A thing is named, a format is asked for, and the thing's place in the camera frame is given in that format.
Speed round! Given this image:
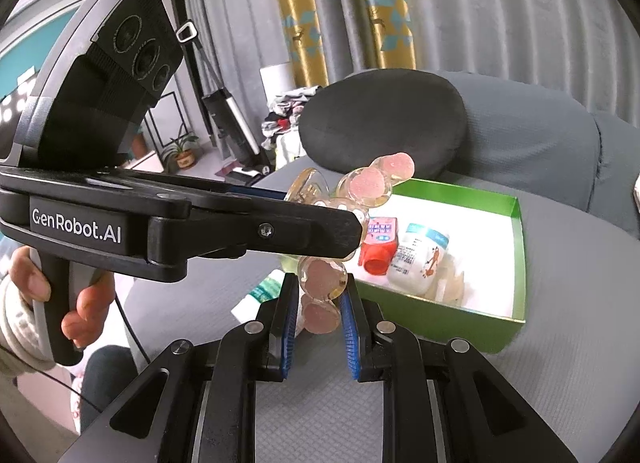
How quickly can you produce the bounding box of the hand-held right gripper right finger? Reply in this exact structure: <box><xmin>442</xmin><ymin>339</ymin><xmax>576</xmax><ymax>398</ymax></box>
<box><xmin>341</xmin><ymin>275</ymin><xmax>581</xmax><ymax>463</ymax></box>

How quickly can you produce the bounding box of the pile of clothes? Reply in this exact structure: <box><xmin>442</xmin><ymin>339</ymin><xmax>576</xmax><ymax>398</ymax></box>
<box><xmin>261</xmin><ymin>85</ymin><xmax>324</xmax><ymax>152</ymax></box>

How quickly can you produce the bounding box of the person's left hand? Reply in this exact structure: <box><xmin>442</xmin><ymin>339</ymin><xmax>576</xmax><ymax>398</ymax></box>
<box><xmin>9</xmin><ymin>247</ymin><xmax>117</xmax><ymax>355</ymax></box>

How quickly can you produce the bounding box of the potted plant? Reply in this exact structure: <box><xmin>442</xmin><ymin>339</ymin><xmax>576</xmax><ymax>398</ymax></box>
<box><xmin>160</xmin><ymin>124</ymin><xmax>202</xmax><ymax>172</ymax></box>

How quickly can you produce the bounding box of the grey sofa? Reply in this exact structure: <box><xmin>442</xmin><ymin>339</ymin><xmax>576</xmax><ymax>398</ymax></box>
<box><xmin>117</xmin><ymin>68</ymin><xmax>640</xmax><ymax>463</ymax></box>

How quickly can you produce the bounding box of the person's leg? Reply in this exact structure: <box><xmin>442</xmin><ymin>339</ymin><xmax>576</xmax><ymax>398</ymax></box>
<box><xmin>77</xmin><ymin>344</ymin><xmax>149</xmax><ymax>432</ymax></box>

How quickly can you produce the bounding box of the green cardboard box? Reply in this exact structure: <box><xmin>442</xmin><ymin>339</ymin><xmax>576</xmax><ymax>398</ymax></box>
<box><xmin>276</xmin><ymin>177</ymin><xmax>529</xmax><ymax>357</ymax></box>

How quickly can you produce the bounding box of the teal screen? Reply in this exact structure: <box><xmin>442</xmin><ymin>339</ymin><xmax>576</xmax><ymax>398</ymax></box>
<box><xmin>0</xmin><ymin>6</ymin><xmax>77</xmax><ymax>145</ymax></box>

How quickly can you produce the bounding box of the black cable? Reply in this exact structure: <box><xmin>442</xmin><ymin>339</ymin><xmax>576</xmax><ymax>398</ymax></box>
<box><xmin>0</xmin><ymin>292</ymin><xmax>154</xmax><ymax>417</ymax></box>

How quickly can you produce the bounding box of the white bottle with printed label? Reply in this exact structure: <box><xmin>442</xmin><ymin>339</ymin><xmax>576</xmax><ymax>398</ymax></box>
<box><xmin>388</xmin><ymin>222</ymin><xmax>451</xmax><ymax>295</ymax></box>

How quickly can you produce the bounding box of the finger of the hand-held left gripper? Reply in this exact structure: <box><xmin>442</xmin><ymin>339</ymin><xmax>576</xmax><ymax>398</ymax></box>
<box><xmin>147</xmin><ymin>194</ymin><xmax>364</xmax><ymax>282</ymax></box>
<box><xmin>116</xmin><ymin>170</ymin><xmax>289</xmax><ymax>201</ymax></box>

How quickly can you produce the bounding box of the gold patterned curtain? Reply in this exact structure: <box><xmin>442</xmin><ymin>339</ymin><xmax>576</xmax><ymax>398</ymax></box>
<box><xmin>349</xmin><ymin>0</ymin><xmax>417</xmax><ymax>72</ymax></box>
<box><xmin>269</xmin><ymin>0</ymin><xmax>329</xmax><ymax>90</ymax></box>

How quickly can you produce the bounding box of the white container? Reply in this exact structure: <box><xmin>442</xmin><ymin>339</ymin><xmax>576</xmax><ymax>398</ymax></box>
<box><xmin>259</xmin><ymin>62</ymin><xmax>296</xmax><ymax>94</ymax></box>

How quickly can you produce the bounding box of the small red pink box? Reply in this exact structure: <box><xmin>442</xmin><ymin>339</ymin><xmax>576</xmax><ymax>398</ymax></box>
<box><xmin>358</xmin><ymin>216</ymin><xmax>401</xmax><ymax>275</ymax></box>

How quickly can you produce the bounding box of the grey curtain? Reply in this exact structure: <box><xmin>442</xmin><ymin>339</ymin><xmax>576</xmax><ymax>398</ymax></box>
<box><xmin>194</xmin><ymin>0</ymin><xmax>640</xmax><ymax>110</ymax></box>

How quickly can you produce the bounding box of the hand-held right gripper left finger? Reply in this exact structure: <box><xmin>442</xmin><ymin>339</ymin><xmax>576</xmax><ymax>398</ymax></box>
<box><xmin>59</xmin><ymin>273</ymin><xmax>301</xmax><ymax>463</ymax></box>

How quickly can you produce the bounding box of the white green striped packet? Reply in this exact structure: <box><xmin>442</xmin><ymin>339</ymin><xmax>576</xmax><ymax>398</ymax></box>
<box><xmin>231</xmin><ymin>270</ymin><xmax>286</xmax><ymax>327</ymax></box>

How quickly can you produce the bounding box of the clear pink bubble toy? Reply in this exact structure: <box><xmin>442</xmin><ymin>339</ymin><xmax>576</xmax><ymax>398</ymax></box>
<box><xmin>284</xmin><ymin>152</ymin><xmax>417</xmax><ymax>337</ymax></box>

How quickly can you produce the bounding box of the person's left forearm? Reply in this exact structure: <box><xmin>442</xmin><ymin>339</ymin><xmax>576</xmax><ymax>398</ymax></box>
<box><xmin>0</xmin><ymin>277</ymin><xmax>57</xmax><ymax>375</ymax></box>

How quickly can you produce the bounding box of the dark grey cushion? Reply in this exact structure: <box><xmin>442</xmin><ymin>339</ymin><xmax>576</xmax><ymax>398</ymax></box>
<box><xmin>298</xmin><ymin>70</ymin><xmax>469</xmax><ymax>185</ymax></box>

